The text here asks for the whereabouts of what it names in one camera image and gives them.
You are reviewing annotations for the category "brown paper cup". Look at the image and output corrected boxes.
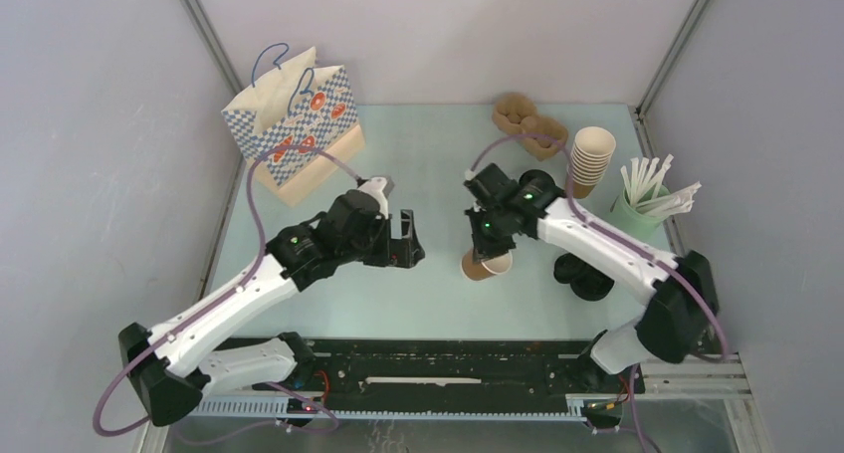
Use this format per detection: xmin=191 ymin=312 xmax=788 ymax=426
xmin=461 ymin=249 xmax=513 ymax=282
xmin=519 ymin=169 xmax=557 ymax=192

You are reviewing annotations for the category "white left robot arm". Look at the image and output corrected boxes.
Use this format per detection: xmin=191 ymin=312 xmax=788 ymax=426
xmin=118 ymin=182 xmax=425 ymax=426

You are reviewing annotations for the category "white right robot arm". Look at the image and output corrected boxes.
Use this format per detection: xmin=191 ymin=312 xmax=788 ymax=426
xmin=464 ymin=163 xmax=718 ymax=391

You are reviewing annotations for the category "stack of black lids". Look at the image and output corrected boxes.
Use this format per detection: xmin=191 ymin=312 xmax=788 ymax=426
xmin=553 ymin=253 xmax=615 ymax=302

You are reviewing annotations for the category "brown pulp cup carrier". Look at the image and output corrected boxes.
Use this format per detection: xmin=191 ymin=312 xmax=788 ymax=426
xmin=492 ymin=93 xmax=569 ymax=161

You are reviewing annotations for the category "stack of brown paper cups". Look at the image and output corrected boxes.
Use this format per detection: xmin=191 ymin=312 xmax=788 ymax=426
xmin=569 ymin=126 xmax=616 ymax=199

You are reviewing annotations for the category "green straw holder cup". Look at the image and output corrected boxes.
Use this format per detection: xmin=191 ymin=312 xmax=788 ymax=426
xmin=605 ymin=189 xmax=668 ymax=242

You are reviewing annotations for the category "blue checkered paper bag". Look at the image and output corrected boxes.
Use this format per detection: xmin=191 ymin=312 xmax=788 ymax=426
xmin=221 ymin=42 xmax=365 ymax=207

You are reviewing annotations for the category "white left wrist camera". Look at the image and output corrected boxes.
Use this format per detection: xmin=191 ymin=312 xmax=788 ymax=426
xmin=357 ymin=176 xmax=394 ymax=218

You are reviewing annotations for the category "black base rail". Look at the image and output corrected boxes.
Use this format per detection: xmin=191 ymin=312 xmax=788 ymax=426
xmin=154 ymin=338 xmax=753 ymax=421

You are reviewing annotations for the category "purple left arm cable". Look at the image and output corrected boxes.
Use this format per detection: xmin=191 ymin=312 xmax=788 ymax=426
xmin=92 ymin=144 xmax=364 ymax=448

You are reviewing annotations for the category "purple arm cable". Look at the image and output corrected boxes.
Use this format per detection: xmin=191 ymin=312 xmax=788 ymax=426
xmin=92 ymin=144 xmax=364 ymax=448
xmin=469 ymin=131 xmax=730 ymax=453

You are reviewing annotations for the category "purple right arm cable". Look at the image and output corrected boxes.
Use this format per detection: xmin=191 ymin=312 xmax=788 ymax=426
xmin=469 ymin=131 xmax=730 ymax=453

